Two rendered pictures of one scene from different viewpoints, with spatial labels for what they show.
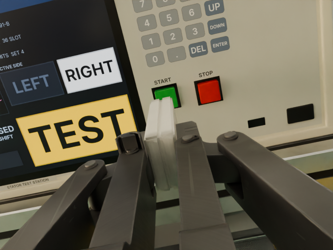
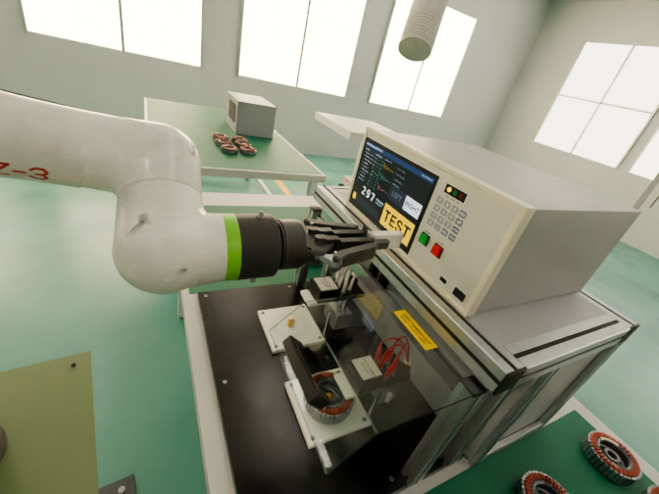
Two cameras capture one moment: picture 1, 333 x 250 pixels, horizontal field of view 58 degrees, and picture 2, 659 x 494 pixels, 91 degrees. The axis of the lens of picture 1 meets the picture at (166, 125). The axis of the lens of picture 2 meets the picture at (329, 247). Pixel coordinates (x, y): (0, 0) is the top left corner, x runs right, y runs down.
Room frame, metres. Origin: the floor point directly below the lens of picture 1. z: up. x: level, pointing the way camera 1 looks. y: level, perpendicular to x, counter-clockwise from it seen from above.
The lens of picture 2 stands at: (-0.22, -0.35, 1.43)
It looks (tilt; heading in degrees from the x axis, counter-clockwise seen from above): 29 degrees down; 53
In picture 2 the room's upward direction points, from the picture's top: 15 degrees clockwise
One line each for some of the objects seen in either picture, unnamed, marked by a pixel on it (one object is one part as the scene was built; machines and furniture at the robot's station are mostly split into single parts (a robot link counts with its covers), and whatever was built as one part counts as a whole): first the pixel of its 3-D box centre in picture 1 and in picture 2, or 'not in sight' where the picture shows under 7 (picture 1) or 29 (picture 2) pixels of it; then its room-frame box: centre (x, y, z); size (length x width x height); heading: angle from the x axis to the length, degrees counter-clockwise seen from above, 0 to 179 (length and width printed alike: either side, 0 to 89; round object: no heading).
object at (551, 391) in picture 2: not in sight; (540, 398); (0.51, -0.27, 0.91); 0.28 x 0.03 x 0.32; 176
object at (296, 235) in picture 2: not in sight; (302, 243); (0.01, 0.01, 1.18); 0.09 x 0.08 x 0.07; 176
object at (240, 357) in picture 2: not in sight; (311, 364); (0.15, 0.09, 0.76); 0.64 x 0.47 x 0.02; 86
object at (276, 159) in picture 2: not in sight; (219, 173); (0.51, 2.44, 0.38); 1.85 x 1.10 x 0.75; 86
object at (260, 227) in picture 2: not in sight; (255, 248); (-0.07, 0.02, 1.18); 0.09 x 0.06 x 0.12; 86
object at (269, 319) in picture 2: not in sight; (290, 326); (0.15, 0.21, 0.78); 0.15 x 0.15 x 0.01; 86
